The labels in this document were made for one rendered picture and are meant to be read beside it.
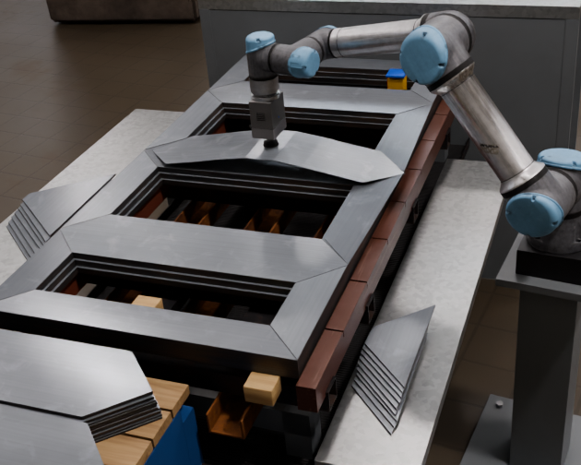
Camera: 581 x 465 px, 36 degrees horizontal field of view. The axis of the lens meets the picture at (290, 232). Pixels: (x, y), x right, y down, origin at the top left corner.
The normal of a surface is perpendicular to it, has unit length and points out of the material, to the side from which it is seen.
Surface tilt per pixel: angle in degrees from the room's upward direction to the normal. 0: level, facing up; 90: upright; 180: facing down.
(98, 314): 0
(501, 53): 90
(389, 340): 0
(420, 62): 84
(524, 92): 90
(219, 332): 0
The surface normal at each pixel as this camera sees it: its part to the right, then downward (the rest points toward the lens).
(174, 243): -0.08, -0.85
